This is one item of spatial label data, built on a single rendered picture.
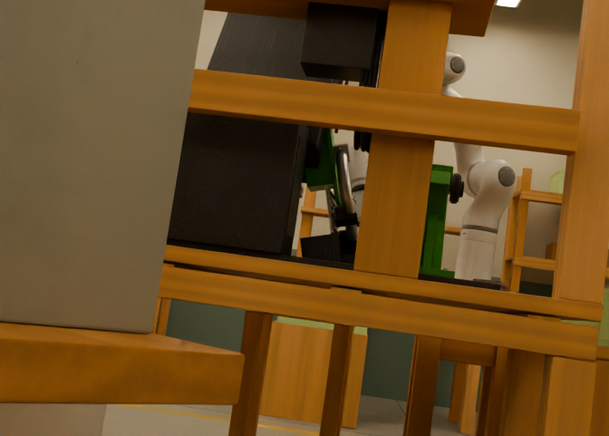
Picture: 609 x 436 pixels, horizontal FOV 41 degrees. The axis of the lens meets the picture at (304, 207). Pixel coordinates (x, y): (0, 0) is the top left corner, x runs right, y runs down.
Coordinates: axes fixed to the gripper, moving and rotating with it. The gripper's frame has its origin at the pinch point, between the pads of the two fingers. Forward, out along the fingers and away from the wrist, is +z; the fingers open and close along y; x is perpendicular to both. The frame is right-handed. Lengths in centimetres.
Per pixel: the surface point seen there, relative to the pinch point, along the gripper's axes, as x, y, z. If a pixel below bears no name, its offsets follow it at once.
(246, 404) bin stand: -41, 44, 29
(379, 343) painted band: -482, -114, -193
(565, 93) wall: -349, -324, -356
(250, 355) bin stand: -34, 40, 16
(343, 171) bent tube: 36.4, 13.8, 3.3
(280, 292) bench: 45, 37, 41
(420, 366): -30.9, -10.9, 30.4
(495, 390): -31, -31, 42
